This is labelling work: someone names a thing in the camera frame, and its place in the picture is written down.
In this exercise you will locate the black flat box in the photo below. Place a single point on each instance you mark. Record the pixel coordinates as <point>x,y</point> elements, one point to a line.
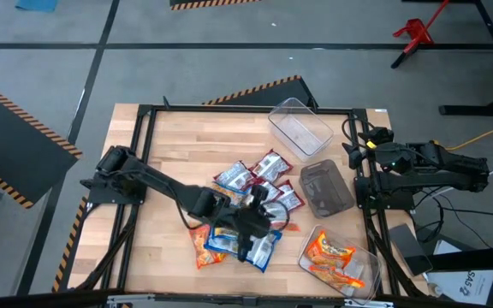
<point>409,248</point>

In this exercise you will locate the black metal stand frame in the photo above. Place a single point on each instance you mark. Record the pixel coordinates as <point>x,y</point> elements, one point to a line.
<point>477,110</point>

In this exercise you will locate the blue floor mat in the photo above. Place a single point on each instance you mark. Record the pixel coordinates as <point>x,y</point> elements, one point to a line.
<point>37,4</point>

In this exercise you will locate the black aluminium table frame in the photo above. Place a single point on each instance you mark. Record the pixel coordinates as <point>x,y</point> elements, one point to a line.
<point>229,108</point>

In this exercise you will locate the black hazard-striped floor mat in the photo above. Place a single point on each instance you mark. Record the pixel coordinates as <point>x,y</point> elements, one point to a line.
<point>272,96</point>
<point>195,2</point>

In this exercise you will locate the white printed box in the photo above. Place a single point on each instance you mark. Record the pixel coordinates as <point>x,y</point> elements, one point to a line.
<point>465,284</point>

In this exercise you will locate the red metal clamp stand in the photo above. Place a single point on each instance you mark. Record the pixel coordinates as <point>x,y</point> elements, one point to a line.
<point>417,32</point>

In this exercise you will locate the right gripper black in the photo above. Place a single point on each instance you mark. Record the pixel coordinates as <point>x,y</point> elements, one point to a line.
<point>390,156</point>

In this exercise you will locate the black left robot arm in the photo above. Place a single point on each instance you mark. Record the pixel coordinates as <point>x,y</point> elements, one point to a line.
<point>161,181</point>

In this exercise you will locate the smoky grey plastic bin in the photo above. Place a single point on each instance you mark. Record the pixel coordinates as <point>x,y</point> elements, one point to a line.
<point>325,192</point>

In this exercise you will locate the black crossbar with silver brackets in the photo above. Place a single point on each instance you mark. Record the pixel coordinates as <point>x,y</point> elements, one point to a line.
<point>37,301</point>

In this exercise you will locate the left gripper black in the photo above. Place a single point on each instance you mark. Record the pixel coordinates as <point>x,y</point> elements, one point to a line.
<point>251,222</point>

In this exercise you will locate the large black hazard-striped mat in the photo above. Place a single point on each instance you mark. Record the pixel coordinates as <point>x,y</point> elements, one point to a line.
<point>11,141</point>

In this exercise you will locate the clear plastic bin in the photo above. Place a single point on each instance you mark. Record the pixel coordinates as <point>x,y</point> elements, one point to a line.
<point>366,274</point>
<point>302,132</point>

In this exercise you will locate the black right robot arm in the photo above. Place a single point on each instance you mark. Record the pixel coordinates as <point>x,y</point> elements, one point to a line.
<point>443,179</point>

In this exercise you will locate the blue Maruchan ramen pack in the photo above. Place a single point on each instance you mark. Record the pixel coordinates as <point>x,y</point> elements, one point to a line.
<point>223,244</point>
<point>265,250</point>
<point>229,197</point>

